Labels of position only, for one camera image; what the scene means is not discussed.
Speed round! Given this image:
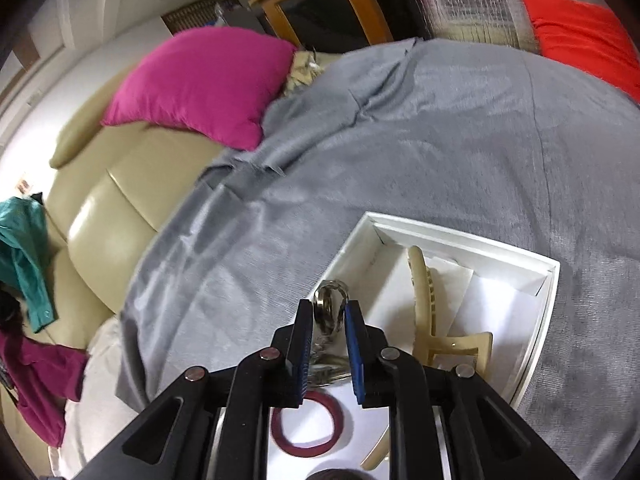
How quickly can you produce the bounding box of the red cushion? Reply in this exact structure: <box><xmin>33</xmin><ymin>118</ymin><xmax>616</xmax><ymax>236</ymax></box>
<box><xmin>517</xmin><ymin>0</ymin><xmax>640</xmax><ymax>101</ymax></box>

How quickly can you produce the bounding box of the woven rattan panel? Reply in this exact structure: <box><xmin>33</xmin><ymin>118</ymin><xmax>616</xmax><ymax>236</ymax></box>
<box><xmin>162</xmin><ymin>2</ymin><xmax>236</xmax><ymax>36</ymax></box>

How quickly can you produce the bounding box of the pink cushion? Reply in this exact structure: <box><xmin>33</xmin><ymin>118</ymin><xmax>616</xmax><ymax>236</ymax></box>
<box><xmin>101</xmin><ymin>27</ymin><xmax>298</xmax><ymax>152</ymax></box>

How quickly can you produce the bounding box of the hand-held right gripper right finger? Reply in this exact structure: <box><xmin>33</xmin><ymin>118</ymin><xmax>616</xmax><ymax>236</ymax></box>
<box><xmin>344</xmin><ymin>299</ymin><xmax>581</xmax><ymax>480</ymax></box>

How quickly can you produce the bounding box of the maroon hair tie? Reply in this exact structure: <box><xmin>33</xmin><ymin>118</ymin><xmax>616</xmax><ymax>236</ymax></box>
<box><xmin>271</xmin><ymin>391</ymin><xmax>346</xmax><ymax>459</ymax></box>

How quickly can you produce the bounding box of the cream hair claw clip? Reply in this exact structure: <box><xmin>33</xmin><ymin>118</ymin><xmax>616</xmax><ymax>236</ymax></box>
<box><xmin>360</xmin><ymin>245</ymin><xmax>493</xmax><ymax>471</ymax></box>

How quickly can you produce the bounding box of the silver bangle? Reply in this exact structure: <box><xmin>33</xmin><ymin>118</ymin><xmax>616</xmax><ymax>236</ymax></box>
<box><xmin>314</xmin><ymin>280</ymin><xmax>348</xmax><ymax>341</ymax></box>

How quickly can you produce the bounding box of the wooden cabinet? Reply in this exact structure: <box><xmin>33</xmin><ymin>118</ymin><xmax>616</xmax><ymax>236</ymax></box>
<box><xmin>237</xmin><ymin>0</ymin><xmax>393</xmax><ymax>53</ymax></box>

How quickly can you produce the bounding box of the brown hair tie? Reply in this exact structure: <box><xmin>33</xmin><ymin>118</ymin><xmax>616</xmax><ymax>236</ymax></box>
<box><xmin>302</xmin><ymin>469</ymin><xmax>361</xmax><ymax>480</ymax></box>

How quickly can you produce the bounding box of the white cardboard box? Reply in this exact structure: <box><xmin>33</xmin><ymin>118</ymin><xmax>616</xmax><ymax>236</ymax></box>
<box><xmin>210</xmin><ymin>211</ymin><xmax>561</xmax><ymax>480</ymax></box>

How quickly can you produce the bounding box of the floral beige cloth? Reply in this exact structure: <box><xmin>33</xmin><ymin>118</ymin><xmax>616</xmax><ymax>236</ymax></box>
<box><xmin>282</xmin><ymin>50</ymin><xmax>326</xmax><ymax>96</ymax></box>

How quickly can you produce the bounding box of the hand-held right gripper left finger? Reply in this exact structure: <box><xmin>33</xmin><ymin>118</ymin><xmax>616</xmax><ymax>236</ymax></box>
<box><xmin>70</xmin><ymin>299</ymin><xmax>315</xmax><ymax>480</ymax></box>

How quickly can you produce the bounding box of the grey blanket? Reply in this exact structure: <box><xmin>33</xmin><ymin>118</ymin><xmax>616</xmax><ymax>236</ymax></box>
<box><xmin>115</xmin><ymin>37</ymin><xmax>640</xmax><ymax>480</ymax></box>

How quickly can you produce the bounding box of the magenta garment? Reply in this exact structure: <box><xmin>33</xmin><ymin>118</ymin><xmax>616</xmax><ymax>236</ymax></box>
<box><xmin>0</xmin><ymin>330</ymin><xmax>91</xmax><ymax>448</ymax></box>

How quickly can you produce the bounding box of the white cloth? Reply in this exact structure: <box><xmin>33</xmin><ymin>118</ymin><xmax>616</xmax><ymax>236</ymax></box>
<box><xmin>47</xmin><ymin>320</ymin><xmax>151</xmax><ymax>480</ymax></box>

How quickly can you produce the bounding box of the beige leather sofa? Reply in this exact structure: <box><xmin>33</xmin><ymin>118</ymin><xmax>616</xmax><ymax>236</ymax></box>
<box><xmin>0</xmin><ymin>67</ymin><xmax>236</xmax><ymax>361</ymax></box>

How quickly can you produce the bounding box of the teal garment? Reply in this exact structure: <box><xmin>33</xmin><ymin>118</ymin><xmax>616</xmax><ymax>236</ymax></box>
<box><xmin>0</xmin><ymin>195</ymin><xmax>58</xmax><ymax>333</ymax></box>

